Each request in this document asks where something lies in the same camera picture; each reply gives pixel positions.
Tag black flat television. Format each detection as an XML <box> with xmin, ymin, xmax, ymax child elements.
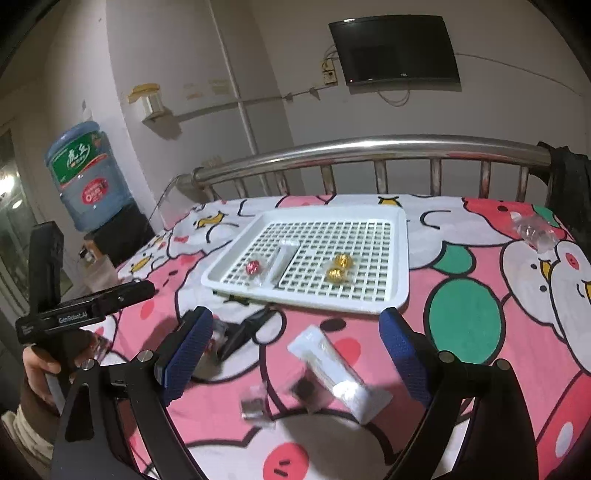
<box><xmin>329</xmin><ymin>15</ymin><xmax>461</xmax><ymax>87</ymax></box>

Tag long white snack packet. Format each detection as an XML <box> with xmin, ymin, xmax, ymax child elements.
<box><xmin>287</xmin><ymin>324</ymin><xmax>393</xmax><ymax>425</ymax></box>

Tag metal bed headboard rail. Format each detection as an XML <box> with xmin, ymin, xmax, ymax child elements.
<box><xmin>191</xmin><ymin>135</ymin><xmax>555</xmax><ymax>204</ymax></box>

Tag white television cable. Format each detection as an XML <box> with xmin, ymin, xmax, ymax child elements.
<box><xmin>376</xmin><ymin>87</ymin><xmax>411</xmax><ymax>108</ymax></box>

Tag white wall holder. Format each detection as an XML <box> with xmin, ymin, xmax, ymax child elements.
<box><xmin>139</xmin><ymin>91</ymin><xmax>168</xmax><ymax>123</ymax></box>

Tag cartoon printed blanket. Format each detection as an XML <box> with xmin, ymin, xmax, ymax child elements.
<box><xmin>99</xmin><ymin>193</ymin><xmax>591</xmax><ymax>480</ymax></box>

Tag person's left forearm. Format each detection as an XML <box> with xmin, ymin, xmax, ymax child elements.
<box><xmin>0</xmin><ymin>397</ymin><xmax>58</xmax><ymax>467</ymax></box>

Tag clear wrapped bar in tray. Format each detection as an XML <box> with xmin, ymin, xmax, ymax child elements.
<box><xmin>270</xmin><ymin>240</ymin><xmax>301</xmax><ymax>284</ymax></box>

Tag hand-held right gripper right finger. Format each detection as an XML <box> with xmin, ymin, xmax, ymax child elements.
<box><xmin>379</xmin><ymin>307</ymin><xmax>541</xmax><ymax>480</ymax></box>

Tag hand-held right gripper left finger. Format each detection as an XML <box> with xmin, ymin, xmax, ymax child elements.
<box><xmin>48</xmin><ymin>305</ymin><xmax>215</xmax><ymax>480</ymax></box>

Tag dark candy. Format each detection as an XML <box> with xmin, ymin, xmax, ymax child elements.
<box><xmin>240</xmin><ymin>383</ymin><xmax>278</xmax><ymax>428</ymax></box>
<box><xmin>288</xmin><ymin>376</ymin><xmax>331</xmax><ymax>411</ymax></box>

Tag clear plastic wrappers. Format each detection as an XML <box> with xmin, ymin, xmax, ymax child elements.
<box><xmin>510</xmin><ymin>211</ymin><xmax>561</xmax><ymax>252</ymax></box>

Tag white wall pipe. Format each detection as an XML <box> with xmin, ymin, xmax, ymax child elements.
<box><xmin>210</xmin><ymin>0</ymin><xmax>259</xmax><ymax>157</ymax></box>

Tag window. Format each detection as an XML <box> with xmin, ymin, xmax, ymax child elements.
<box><xmin>0</xmin><ymin>122</ymin><xmax>37</xmax><ymax>315</ymax></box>

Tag white grid plastic tray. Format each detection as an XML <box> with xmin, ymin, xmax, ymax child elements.
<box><xmin>201</xmin><ymin>206</ymin><xmax>411</xmax><ymax>315</ymax></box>

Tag dark water dispenser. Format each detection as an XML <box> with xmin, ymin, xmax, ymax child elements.
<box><xmin>84</xmin><ymin>203</ymin><xmax>155</xmax><ymax>268</ymax></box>

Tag yellow item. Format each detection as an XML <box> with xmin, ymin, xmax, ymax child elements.
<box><xmin>128</xmin><ymin>83</ymin><xmax>160</xmax><ymax>103</ymax></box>

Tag thin grey cable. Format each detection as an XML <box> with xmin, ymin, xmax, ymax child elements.
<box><xmin>147</xmin><ymin>176</ymin><xmax>195</xmax><ymax>228</ymax></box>

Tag dark cloth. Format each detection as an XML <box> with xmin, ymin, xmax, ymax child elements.
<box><xmin>538</xmin><ymin>142</ymin><xmax>591</xmax><ymax>241</ymax></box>

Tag person's left hand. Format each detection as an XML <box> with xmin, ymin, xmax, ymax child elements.
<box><xmin>23</xmin><ymin>344</ymin><xmax>63</xmax><ymax>404</ymax></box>

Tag white cable conduit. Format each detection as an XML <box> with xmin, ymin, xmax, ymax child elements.
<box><xmin>143</xmin><ymin>87</ymin><xmax>323</xmax><ymax>123</ymax></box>

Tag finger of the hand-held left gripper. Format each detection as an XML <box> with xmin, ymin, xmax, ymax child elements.
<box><xmin>90</xmin><ymin>280</ymin><xmax>157</xmax><ymax>313</ymax></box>
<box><xmin>28</xmin><ymin>220</ymin><xmax>64</xmax><ymax>319</ymax></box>

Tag blue water bottle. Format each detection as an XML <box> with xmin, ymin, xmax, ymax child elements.
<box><xmin>45</xmin><ymin>121</ymin><xmax>131</xmax><ymax>233</ymax></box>

